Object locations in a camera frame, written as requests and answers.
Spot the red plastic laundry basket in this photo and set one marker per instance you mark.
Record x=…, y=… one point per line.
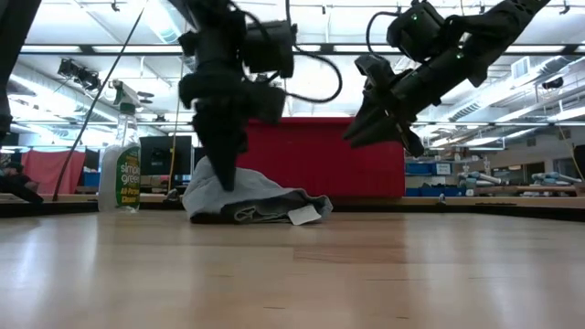
x=320, y=155

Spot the black metal table frame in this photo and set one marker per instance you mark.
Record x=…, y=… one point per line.
x=45, y=211

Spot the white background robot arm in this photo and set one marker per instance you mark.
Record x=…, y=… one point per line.
x=480, y=177
x=555, y=177

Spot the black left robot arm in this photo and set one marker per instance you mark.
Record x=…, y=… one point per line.
x=18, y=36

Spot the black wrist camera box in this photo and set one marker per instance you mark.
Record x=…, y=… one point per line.
x=416, y=32
x=269, y=48

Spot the black computer monitor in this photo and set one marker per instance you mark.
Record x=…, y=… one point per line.
x=160, y=155

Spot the red hanging cloth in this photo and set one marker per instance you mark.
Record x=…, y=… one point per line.
x=50, y=171

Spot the beige wooden desk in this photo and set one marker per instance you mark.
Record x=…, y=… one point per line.
x=503, y=200

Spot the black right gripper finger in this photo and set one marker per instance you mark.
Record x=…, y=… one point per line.
x=372, y=123
x=379, y=138

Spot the black ceiling fixture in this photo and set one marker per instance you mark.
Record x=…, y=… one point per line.
x=80, y=73

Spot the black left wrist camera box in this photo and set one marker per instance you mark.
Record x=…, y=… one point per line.
x=269, y=48

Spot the grey garment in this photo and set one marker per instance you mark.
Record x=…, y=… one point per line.
x=256, y=192

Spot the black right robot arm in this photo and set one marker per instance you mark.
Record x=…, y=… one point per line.
x=503, y=27

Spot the person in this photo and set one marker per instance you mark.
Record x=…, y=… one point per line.
x=16, y=176

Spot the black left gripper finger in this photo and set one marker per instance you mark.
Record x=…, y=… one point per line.
x=226, y=146
x=198, y=128

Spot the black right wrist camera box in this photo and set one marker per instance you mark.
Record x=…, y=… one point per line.
x=416, y=32

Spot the blue storage bins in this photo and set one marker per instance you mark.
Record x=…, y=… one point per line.
x=425, y=169

